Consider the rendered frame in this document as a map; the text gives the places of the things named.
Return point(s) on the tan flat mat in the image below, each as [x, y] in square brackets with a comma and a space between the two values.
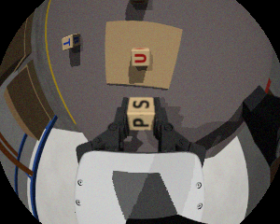
[163, 42]

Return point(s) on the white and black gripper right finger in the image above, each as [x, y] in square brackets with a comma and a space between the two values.
[169, 139]

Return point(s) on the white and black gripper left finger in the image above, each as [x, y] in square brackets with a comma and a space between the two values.
[109, 139]

